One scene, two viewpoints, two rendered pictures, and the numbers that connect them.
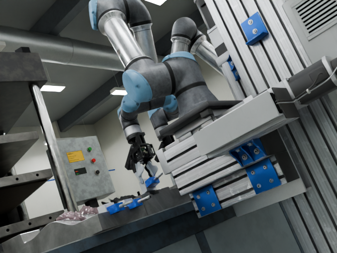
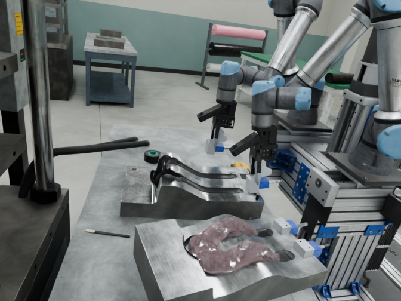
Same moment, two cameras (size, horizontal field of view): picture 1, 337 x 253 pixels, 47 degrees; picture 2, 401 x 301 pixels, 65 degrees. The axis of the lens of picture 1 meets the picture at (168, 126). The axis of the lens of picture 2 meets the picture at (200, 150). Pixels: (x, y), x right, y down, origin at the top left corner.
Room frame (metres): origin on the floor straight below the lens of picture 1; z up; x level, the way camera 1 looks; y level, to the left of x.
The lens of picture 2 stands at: (1.20, 1.13, 1.48)
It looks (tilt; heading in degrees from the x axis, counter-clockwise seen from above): 24 degrees down; 305
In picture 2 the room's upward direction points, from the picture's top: 9 degrees clockwise
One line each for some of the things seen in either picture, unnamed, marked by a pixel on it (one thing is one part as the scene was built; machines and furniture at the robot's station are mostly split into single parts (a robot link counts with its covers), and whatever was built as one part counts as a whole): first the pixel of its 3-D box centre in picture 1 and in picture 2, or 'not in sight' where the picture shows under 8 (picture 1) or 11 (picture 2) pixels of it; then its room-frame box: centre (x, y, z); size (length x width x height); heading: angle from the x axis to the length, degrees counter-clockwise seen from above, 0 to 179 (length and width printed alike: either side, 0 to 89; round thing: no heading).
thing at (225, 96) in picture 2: (163, 132); (225, 94); (1.88, 0.03, 1.17); 0.08 x 0.08 x 0.05
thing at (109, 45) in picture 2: not in sight; (108, 63); (5.61, -2.19, 0.46); 1.90 x 0.70 x 0.92; 145
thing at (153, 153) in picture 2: not in sight; (152, 156); (2.13, 0.17, 0.82); 0.08 x 0.08 x 0.04
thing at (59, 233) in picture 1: (73, 230); (231, 254); (1.49, 0.48, 0.86); 0.50 x 0.26 x 0.11; 62
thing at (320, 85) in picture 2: not in sight; (309, 87); (1.69, -0.43, 1.20); 0.13 x 0.12 x 0.14; 173
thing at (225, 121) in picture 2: (170, 146); (224, 113); (1.87, 0.03, 1.09); 0.09 x 0.08 x 0.12; 45
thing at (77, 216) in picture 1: (72, 218); (234, 241); (1.49, 0.47, 0.90); 0.26 x 0.18 x 0.08; 62
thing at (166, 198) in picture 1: (134, 209); (191, 184); (1.80, 0.29, 0.87); 0.50 x 0.26 x 0.14; 45
